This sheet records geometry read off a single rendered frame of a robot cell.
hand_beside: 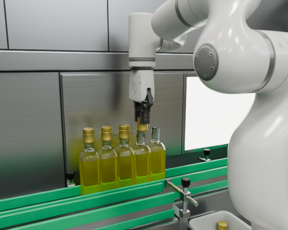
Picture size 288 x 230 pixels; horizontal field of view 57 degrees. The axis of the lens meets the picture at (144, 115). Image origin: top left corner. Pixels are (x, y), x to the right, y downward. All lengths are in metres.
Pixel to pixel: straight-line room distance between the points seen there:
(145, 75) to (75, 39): 0.29
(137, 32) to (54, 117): 0.40
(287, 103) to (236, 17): 0.16
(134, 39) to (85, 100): 0.28
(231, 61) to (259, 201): 0.23
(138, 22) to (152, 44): 0.08
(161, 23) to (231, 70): 0.32
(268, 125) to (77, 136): 0.66
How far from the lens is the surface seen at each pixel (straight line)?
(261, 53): 0.41
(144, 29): 0.81
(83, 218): 0.77
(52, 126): 0.96
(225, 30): 0.40
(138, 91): 0.81
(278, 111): 0.48
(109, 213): 0.79
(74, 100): 0.93
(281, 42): 0.45
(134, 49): 0.81
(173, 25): 0.64
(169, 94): 1.06
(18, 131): 0.96
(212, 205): 1.09
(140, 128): 0.85
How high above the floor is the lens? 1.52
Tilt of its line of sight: 11 degrees down
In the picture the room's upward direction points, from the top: straight up
